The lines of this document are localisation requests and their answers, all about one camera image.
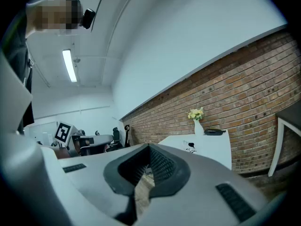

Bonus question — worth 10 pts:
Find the yellow flower bouquet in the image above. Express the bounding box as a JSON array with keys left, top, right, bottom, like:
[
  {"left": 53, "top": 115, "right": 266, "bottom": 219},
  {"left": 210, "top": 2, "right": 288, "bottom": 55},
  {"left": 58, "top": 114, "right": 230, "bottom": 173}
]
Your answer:
[{"left": 187, "top": 106, "right": 205, "bottom": 121}]

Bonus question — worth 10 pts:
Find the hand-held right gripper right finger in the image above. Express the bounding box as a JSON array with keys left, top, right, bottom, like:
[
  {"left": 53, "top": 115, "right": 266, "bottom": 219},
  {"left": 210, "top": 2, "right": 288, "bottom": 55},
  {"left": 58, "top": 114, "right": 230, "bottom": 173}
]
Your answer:
[{"left": 138, "top": 144, "right": 269, "bottom": 226}]

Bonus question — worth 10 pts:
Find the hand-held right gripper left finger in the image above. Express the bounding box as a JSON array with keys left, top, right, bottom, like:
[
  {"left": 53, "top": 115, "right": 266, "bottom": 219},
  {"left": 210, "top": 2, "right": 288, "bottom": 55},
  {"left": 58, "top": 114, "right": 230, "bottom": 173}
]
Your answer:
[{"left": 57, "top": 144, "right": 151, "bottom": 226}]

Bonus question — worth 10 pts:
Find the black head-worn camera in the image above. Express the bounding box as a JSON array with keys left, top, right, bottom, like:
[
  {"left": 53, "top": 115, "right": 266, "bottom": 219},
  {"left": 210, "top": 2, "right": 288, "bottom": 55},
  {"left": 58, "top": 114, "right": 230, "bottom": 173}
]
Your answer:
[{"left": 81, "top": 8, "right": 97, "bottom": 30}]

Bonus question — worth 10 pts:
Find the long ceiling light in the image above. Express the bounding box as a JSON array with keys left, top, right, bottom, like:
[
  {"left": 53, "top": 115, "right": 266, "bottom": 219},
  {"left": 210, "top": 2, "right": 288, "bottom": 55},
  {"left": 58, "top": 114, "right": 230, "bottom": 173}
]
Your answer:
[{"left": 62, "top": 48, "right": 78, "bottom": 83}]

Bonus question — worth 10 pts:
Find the white table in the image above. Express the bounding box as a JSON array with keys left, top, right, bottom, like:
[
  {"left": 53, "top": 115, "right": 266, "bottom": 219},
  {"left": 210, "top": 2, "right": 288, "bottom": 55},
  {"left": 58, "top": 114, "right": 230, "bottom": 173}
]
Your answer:
[{"left": 157, "top": 129, "right": 233, "bottom": 171}]

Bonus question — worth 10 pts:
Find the person's head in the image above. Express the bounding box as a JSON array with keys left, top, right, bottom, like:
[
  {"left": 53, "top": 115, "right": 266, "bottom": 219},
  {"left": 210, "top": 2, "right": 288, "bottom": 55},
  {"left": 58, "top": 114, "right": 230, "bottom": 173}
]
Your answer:
[{"left": 25, "top": 0, "right": 84, "bottom": 39}]

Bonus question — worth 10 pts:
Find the dark top side table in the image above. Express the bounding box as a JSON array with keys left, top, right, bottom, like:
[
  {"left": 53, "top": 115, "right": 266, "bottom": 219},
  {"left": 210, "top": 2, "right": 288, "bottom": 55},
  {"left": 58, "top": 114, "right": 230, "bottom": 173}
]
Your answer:
[{"left": 268, "top": 102, "right": 301, "bottom": 178}]

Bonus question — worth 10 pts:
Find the white vase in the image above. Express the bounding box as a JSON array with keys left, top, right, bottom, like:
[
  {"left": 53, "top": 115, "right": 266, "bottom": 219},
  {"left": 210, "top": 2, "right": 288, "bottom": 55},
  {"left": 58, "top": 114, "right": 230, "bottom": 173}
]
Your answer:
[{"left": 193, "top": 118, "right": 204, "bottom": 137}]

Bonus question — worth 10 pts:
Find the person in dark vest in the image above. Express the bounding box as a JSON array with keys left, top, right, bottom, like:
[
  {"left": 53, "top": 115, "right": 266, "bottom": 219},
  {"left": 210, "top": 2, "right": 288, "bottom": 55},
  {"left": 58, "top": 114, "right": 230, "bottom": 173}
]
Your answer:
[{"left": 0, "top": 8, "right": 35, "bottom": 134}]

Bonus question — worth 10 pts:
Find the black telephone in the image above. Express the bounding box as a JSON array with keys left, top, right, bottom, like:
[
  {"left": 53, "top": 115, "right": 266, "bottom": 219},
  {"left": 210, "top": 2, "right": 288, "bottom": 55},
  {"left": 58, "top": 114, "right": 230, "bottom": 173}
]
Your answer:
[{"left": 204, "top": 128, "right": 227, "bottom": 137}]

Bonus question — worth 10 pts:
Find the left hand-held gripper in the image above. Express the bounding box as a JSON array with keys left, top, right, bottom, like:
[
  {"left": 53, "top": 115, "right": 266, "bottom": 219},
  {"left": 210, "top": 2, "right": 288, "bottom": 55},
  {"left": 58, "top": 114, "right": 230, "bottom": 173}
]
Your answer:
[{"left": 54, "top": 121, "right": 114, "bottom": 158}]

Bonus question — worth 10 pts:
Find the person's left forearm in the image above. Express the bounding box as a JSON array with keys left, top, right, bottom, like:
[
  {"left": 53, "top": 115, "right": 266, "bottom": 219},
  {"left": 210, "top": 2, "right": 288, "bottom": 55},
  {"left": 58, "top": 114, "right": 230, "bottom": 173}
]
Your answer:
[{"left": 53, "top": 147, "right": 71, "bottom": 160}]

